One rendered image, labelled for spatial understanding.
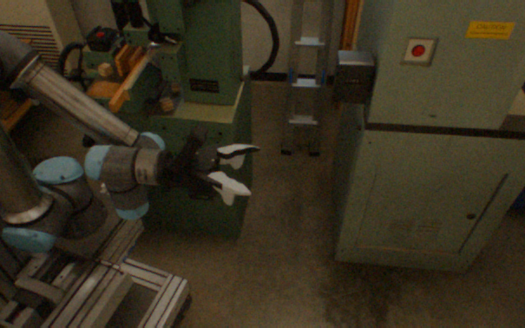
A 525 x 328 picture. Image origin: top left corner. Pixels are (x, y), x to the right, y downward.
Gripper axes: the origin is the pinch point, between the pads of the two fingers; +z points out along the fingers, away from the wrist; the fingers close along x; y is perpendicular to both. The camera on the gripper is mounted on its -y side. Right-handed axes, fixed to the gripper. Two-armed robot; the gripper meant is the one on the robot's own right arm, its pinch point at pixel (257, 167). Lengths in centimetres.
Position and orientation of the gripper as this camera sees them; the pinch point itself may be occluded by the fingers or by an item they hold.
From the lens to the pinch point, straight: 81.6
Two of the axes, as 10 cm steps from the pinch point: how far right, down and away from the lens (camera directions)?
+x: -1.1, 6.0, -7.9
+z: 9.9, 0.8, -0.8
